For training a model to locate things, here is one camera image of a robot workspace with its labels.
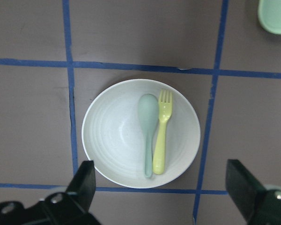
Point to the yellow plastic fork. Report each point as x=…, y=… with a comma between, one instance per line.
x=165, y=103

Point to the light green plastic tray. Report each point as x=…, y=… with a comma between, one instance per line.
x=269, y=15

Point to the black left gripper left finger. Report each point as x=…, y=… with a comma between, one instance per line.
x=70, y=207

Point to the pale green plastic spoon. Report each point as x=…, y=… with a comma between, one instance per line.
x=148, y=119

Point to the white round plate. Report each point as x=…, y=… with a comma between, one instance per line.
x=112, y=136

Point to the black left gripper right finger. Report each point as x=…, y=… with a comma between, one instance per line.
x=258, y=204

